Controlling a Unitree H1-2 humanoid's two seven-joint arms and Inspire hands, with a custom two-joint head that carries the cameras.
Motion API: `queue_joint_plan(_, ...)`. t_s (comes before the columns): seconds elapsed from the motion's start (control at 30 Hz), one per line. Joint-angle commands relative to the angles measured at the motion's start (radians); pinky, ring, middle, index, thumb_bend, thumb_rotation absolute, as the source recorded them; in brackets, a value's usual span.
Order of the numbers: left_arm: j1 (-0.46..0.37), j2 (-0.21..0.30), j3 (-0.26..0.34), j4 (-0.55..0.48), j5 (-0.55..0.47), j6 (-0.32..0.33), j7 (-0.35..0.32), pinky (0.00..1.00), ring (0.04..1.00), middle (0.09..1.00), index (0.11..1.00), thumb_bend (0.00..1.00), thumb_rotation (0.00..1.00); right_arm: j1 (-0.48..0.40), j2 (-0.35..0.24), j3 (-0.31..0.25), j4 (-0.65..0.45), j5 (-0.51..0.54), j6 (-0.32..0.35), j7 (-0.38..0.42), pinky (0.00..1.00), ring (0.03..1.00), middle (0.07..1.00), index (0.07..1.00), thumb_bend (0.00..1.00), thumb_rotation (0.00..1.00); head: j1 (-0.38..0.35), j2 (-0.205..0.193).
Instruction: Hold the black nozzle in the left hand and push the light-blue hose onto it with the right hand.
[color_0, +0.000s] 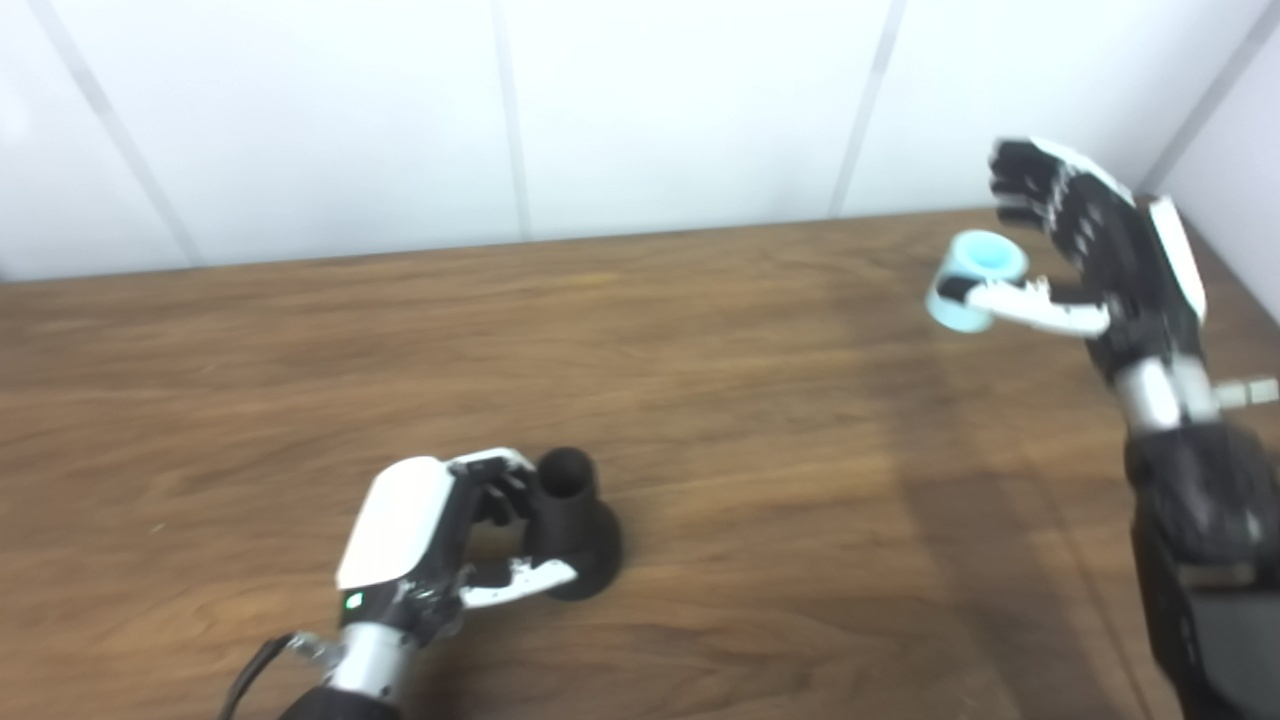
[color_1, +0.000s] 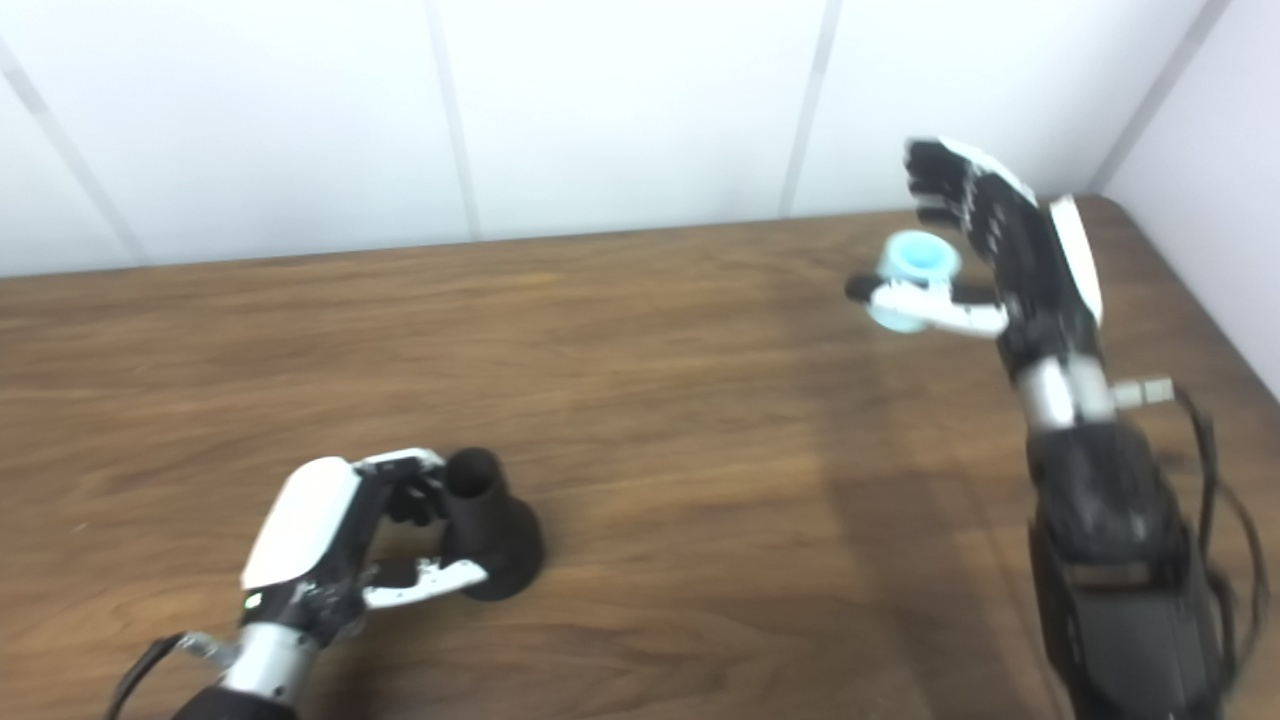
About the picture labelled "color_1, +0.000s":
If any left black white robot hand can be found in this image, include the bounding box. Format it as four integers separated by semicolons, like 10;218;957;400
240;447;491;646

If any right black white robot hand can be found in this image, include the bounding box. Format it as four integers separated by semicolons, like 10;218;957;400
845;137;1106;376

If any light-blue hose piece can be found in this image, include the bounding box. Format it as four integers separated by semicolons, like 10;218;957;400
866;230;963;334

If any black cone nozzle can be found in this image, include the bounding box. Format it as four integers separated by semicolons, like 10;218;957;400
440;447;546;602

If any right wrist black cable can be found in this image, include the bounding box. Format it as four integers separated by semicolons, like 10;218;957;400
1112;375;1271;701

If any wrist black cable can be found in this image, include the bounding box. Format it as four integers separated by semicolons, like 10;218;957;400
1112;375;1271;701
105;630;241;720

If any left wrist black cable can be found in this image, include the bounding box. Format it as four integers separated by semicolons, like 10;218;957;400
105;630;241;720

